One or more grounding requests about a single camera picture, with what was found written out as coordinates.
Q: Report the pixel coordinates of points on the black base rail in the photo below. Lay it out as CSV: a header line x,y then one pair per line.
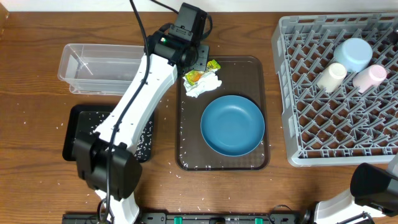
x,y
162,218

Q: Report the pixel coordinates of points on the dark blue plate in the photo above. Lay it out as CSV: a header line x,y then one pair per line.
x,y
232,125

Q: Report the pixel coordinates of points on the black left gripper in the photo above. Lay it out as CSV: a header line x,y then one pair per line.
x,y
202,58

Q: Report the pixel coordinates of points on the white tissue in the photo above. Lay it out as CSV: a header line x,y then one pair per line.
x,y
208,82

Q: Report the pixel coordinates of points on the pink cup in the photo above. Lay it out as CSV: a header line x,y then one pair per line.
x,y
374,75

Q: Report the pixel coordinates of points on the cream white cup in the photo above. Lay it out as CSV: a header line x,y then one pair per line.
x,y
332,77

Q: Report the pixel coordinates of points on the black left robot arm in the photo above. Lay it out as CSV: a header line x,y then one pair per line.
x,y
105,159

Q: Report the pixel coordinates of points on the light blue bowl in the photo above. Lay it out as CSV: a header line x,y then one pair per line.
x,y
354,54

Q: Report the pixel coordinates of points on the grey dishwasher rack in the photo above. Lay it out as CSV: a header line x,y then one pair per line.
x,y
344,127

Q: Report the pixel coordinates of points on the clear plastic bin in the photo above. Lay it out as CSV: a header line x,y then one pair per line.
x,y
97,53

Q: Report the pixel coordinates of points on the green yellow snack wrapper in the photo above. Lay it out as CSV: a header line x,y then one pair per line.
x,y
193,76

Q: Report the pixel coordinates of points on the brown serving tray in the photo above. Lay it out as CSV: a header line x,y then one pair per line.
x,y
242,76

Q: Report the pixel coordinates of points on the black plastic tray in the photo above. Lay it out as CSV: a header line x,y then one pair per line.
x,y
68,153

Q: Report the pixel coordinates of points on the white rice pile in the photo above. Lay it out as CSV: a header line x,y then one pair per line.
x,y
89,120

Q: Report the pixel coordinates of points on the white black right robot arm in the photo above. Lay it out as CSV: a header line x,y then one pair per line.
x,y
372,194

